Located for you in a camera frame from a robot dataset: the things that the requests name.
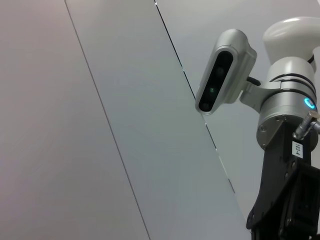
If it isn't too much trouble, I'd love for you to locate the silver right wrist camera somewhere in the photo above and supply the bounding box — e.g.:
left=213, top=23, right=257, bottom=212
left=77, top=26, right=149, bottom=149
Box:
left=194, top=28, right=272, bottom=116

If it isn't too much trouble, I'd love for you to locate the right arm connector cable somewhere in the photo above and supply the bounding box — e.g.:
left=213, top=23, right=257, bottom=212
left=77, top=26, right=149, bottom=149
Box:
left=292, top=111, right=320, bottom=141

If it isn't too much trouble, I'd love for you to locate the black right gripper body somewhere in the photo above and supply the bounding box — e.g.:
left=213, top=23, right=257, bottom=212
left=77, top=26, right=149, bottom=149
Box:
left=246, top=115, right=320, bottom=240

